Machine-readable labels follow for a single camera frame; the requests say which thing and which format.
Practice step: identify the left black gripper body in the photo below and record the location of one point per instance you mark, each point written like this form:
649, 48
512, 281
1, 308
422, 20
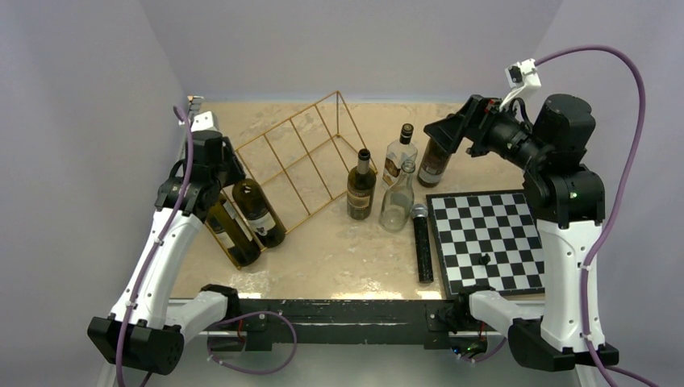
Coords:
230, 172

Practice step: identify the green wine bottle silver neck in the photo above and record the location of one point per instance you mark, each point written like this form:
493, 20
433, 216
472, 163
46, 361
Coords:
360, 187

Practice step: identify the black white chessboard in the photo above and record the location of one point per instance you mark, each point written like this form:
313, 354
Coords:
499, 223

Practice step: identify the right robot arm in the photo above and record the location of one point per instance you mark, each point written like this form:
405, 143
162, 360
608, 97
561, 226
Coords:
567, 201

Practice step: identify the clear whisky bottle black cap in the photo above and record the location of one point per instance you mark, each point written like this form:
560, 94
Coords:
396, 153

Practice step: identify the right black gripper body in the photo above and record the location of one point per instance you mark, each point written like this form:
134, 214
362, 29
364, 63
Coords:
502, 133

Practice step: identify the dark wine bottle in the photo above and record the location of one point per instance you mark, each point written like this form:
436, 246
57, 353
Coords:
432, 166
232, 233
257, 210

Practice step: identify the clear glass bottle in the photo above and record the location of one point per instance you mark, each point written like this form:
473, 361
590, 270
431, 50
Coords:
398, 200

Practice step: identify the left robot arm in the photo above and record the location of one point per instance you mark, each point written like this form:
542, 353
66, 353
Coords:
141, 331

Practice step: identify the black microphone silver head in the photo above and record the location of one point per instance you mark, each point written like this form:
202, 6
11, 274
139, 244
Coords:
419, 216

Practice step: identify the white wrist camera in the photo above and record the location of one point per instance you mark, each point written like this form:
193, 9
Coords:
523, 80
206, 121

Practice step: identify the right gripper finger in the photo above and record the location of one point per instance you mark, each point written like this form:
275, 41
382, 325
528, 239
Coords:
473, 111
448, 132

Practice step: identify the gold wire wine rack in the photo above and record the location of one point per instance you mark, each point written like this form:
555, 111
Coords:
299, 153

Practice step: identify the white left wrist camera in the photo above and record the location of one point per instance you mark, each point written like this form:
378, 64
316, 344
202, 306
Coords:
206, 121

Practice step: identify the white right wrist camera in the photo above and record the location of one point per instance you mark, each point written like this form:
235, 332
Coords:
523, 80

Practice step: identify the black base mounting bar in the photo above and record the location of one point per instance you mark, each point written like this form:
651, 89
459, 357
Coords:
426, 323

